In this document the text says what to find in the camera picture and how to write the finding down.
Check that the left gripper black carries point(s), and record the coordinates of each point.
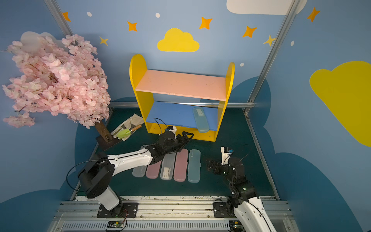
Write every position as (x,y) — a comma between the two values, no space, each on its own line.
(178,139)

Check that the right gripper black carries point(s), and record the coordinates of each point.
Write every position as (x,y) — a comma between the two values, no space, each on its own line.
(219,167)

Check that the teal pencil case with label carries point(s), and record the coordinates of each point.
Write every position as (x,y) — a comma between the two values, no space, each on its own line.
(201,120)

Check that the green pencil case shelf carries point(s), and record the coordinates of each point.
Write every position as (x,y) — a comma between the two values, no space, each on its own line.
(194,166)

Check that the pink pencil case shelf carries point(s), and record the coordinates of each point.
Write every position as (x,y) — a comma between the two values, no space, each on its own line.
(180,168)
(153,170)

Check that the white pencil case with label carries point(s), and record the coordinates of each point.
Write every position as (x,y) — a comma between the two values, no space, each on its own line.
(167,168)

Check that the clear white pencil case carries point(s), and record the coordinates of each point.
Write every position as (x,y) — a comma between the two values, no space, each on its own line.
(139,171)

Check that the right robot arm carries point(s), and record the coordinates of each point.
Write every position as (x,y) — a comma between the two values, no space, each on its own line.
(244,203)

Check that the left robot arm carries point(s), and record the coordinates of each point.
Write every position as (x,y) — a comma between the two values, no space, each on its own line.
(96,175)

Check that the yellow shelf unit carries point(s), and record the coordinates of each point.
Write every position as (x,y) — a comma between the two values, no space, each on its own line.
(157,116)

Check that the white work glove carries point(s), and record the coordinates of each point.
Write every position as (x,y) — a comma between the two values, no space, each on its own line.
(130,123)

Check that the brown tree trunk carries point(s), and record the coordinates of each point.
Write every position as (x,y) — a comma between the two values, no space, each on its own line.
(103,131)

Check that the pink blossom tree crown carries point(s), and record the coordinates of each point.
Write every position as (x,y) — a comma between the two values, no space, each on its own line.
(64,78)

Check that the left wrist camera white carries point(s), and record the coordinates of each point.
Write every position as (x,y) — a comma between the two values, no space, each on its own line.
(172,129)

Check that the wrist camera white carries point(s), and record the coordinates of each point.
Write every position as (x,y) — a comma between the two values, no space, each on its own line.
(172,129)
(226,155)

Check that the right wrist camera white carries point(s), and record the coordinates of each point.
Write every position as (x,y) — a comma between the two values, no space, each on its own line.
(226,155)

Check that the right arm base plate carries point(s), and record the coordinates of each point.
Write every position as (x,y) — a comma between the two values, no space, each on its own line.
(222,210)

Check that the green garden trowel wooden handle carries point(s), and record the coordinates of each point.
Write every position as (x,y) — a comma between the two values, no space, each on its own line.
(127,132)

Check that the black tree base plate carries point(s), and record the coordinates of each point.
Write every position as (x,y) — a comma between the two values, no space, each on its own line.
(103,145)

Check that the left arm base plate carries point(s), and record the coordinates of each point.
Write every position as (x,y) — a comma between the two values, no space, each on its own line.
(122,210)

